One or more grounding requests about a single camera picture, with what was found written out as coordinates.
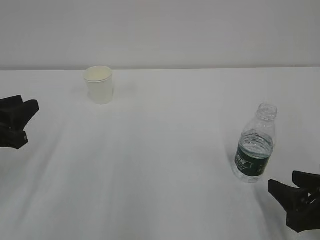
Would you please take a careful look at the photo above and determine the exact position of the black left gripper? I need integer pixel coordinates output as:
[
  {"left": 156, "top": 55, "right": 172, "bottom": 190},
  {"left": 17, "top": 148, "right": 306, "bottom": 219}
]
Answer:
[{"left": 0, "top": 95, "right": 39, "bottom": 150}]

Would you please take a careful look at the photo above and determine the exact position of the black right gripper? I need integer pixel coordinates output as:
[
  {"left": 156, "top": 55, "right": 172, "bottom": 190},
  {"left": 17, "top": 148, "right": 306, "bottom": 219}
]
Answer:
[{"left": 268, "top": 171, "right": 320, "bottom": 233}]

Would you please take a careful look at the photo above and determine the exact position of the clear green-label water bottle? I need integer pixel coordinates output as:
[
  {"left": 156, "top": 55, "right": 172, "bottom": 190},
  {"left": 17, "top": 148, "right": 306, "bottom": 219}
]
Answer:
[{"left": 232, "top": 103, "right": 278, "bottom": 183}]

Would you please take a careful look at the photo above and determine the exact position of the white paper cup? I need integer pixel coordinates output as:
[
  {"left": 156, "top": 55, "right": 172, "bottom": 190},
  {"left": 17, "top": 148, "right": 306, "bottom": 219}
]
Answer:
[{"left": 83, "top": 66, "right": 113, "bottom": 105}]

